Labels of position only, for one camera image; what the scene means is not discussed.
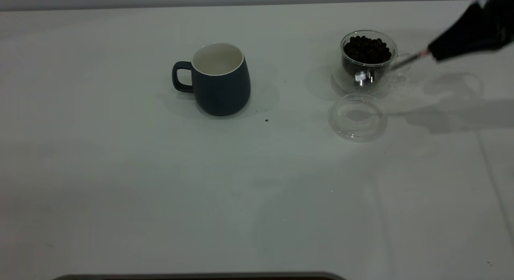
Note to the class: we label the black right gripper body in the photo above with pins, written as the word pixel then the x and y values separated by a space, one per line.
pixel 502 1

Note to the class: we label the clear double-walled glass cup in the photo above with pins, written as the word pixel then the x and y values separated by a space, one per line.
pixel 377 85

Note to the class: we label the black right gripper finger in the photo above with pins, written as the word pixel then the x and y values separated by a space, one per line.
pixel 470 37

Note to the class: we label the pile of dark coffee beans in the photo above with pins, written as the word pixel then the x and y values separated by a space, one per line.
pixel 366 53

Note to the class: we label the clear round glass lid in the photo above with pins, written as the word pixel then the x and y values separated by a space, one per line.
pixel 357 127

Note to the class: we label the dark grey-blue ceramic mug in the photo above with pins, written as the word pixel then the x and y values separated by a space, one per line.
pixel 221 89

